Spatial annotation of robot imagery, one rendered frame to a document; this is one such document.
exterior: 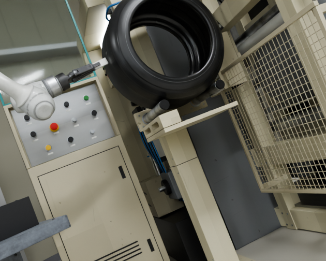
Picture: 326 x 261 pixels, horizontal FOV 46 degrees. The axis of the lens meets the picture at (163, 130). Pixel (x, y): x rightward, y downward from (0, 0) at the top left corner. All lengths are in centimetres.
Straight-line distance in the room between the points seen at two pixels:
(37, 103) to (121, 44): 44
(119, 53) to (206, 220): 96
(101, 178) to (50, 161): 29
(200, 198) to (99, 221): 58
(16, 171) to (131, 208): 264
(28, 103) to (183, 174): 90
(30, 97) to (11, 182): 318
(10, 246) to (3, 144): 361
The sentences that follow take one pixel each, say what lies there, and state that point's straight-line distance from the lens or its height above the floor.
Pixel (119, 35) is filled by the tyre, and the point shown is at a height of 124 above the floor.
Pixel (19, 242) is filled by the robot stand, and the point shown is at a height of 63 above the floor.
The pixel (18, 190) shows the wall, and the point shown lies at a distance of 465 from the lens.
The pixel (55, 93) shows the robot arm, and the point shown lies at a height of 111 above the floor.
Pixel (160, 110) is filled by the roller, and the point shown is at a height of 89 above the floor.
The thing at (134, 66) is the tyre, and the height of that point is 110.
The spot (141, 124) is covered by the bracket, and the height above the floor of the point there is 89.
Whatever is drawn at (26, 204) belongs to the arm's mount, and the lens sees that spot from 130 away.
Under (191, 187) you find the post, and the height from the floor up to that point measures 49.
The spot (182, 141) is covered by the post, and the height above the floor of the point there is 73.
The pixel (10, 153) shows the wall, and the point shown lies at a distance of 471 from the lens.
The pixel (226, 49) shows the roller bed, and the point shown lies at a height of 110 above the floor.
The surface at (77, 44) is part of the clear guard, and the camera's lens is 238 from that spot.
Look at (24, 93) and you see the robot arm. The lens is 152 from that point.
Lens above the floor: 72
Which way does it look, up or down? 3 degrees up
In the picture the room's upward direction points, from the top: 22 degrees counter-clockwise
